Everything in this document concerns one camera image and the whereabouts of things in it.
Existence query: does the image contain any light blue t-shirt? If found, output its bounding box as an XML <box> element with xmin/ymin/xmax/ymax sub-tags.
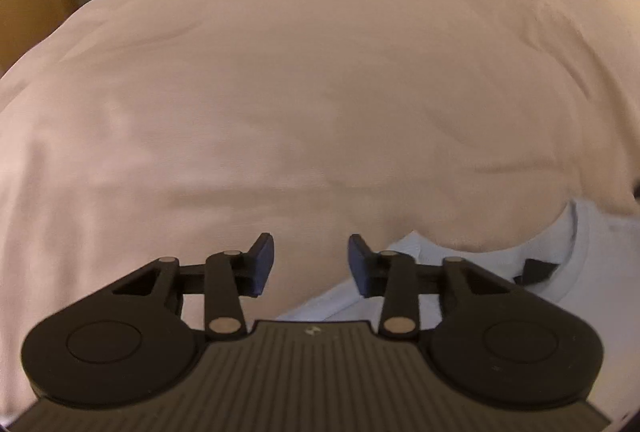
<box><xmin>278</xmin><ymin>199</ymin><xmax>639</xmax><ymax>426</ymax></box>

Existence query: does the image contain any white bed sheet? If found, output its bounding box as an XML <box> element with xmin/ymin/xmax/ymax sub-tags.
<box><xmin>1</xmin><ymin>0</ymin><xmax>639</xmax><ymax>416</ymax></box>

